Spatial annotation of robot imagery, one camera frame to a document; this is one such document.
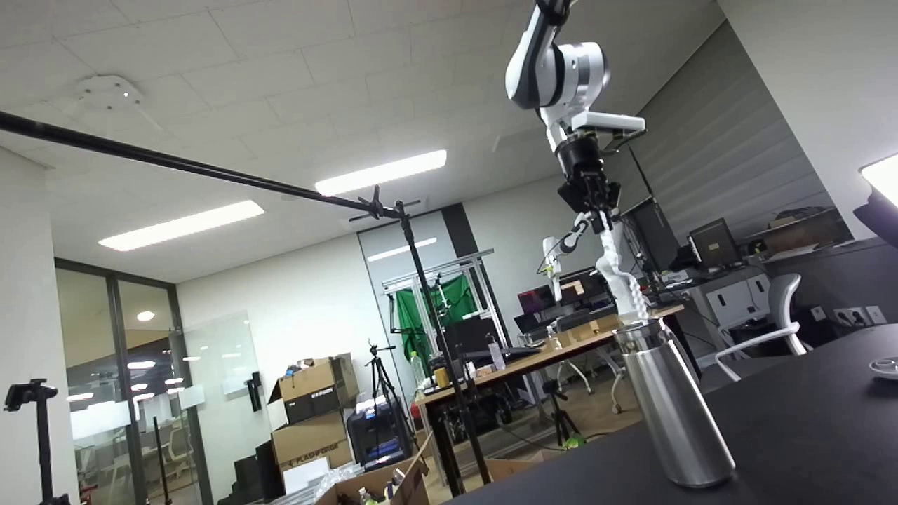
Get white desk cabinet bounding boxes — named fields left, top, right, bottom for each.
left=699, top=272, right=781, bottom=331

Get wooden table with black legs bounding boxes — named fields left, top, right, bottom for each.
left=417, top=300, right=704, bottom=500

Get round ceiling smoke detector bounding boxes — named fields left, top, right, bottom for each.
left=70, top=71, right=147, bottom=113

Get dark grey desk partition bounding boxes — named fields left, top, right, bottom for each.
left=795, top=237, right=898, bottom=350

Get grey window blinds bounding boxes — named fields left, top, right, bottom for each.
left=614, top=22, right=859, bottom=249

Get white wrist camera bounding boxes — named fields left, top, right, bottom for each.
left=570, top=110, right=648, bottom=137

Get open brown cardboard box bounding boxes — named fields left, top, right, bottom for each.
left=316, top=430, right=438, bottom=505

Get dark computer monitor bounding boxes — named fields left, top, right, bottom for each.
left=687, top=217, right=741, bottom=274

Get black tripod with camera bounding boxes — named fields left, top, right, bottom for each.
left=0, top=377, right=74, bottom=505

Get black vertical stand pole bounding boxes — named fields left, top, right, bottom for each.
left=391, top=196, right=497, bottom=500

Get white wall socket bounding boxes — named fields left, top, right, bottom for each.
left=832, top=304, right=891, bottom=331

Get stainless steel flask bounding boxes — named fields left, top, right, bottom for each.
left=614, top=318, right=741, bottom=490

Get rectangular ceiling light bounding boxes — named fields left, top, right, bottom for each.
left=316, top=148, right=450, bottom=196
left=95, top=196, right=268, bottom=252

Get white and dark blue device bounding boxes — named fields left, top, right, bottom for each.
left=854, top=151, right=898, bottom=249

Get green cloth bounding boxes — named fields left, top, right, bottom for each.
left=389, top=287, right=435, bottom=364
left=433, top=272, right=480, bottom=331

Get black equipment case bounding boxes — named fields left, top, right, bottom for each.
left=346, top=396, right=417, bottom=472

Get black boom pole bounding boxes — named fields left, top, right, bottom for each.
left=0, top=110, right=407, bottom=218

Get small black tripod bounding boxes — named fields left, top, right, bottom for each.
left=366, top=342, right=417, bottom=457

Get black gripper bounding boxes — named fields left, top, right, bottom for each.
left=556, top=131, right=624, bottom=237

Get white office chair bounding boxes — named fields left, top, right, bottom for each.
left=716, top=272, right=815, bottom=385

